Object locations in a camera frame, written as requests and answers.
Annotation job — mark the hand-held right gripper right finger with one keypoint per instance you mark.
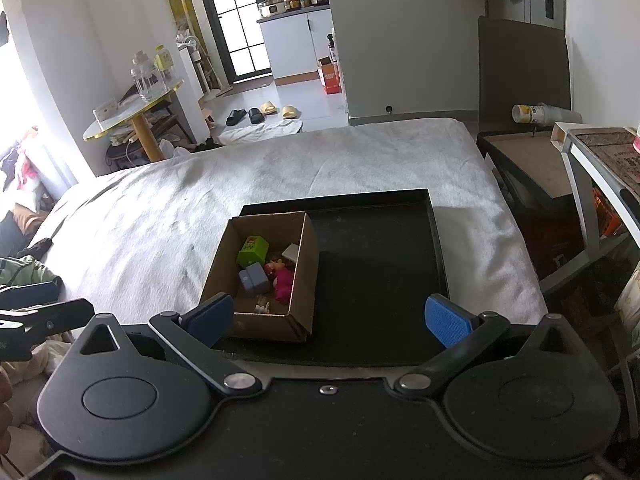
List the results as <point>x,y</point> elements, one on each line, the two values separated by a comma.
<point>445,322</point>

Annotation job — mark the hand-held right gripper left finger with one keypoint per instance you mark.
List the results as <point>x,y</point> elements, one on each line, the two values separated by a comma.
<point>210,312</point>

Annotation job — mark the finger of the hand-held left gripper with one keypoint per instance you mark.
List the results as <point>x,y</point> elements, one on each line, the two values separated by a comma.
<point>30,294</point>
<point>55,312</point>

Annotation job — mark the small beige toy figure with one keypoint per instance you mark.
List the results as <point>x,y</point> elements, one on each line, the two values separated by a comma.
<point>262,305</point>

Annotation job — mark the lilac toy block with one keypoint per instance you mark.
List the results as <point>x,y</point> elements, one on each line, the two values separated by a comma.
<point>252,279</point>

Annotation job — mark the green toy block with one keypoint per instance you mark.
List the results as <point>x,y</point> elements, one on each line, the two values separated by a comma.
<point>252,251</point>

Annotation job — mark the black tray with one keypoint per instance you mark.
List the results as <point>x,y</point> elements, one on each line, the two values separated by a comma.
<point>375,285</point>

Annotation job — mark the pink toy figurine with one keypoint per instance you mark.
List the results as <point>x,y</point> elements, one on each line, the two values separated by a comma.
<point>284,282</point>

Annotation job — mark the brown-haired toy figurine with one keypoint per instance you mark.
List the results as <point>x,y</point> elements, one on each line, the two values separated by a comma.
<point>274,264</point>

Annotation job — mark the brown cardboard box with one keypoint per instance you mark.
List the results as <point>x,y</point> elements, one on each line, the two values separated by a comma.
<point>305,285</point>

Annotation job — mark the white toy block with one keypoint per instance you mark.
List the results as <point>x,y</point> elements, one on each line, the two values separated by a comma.
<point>291,251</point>

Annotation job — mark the person's left hand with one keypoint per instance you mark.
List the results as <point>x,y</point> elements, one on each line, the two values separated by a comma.
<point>4,400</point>

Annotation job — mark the green garment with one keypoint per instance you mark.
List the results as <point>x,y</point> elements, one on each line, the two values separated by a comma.
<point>25,270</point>

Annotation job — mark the pile of clothes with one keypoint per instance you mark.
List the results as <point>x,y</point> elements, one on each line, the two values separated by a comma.
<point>20,170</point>

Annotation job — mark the white plastic bag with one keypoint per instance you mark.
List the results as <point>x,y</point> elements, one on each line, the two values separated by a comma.
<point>167,150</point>

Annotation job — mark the black side table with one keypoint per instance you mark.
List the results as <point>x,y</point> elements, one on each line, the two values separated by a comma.
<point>530,160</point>

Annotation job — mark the white floor mat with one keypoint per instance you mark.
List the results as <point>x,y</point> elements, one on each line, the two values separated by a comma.
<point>260,132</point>

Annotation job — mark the orange crate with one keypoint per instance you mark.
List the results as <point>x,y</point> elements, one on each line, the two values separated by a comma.
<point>607,212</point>

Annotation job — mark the black slipper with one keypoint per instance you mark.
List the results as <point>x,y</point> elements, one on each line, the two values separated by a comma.
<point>235,117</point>
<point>256,115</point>

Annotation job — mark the white desk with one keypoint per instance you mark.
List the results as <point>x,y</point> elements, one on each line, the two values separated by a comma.
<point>580,170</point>

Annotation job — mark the round gold-edged table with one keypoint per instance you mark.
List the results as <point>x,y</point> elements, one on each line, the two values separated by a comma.
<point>130,110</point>

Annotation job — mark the stack of paper cups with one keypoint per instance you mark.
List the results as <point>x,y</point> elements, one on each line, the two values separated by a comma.
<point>540,114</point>

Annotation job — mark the clear glass bottle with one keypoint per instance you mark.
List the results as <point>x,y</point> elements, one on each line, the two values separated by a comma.
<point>142,77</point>

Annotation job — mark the yellow-green bottle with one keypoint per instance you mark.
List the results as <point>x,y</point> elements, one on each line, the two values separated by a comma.
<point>162,62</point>

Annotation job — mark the orange cardboard box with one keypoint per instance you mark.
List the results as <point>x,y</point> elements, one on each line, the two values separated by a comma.
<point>330,77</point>

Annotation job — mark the grey chair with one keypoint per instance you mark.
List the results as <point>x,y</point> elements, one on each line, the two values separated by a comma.
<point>522,70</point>

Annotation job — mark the pink cup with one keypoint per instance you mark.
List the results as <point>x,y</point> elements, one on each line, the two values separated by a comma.
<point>637,140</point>

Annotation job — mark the white kitchen cabinet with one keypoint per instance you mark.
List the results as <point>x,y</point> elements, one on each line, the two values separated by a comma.
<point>295,45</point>

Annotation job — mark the black-framed glass door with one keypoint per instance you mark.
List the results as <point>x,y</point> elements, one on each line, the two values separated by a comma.
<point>240,15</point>

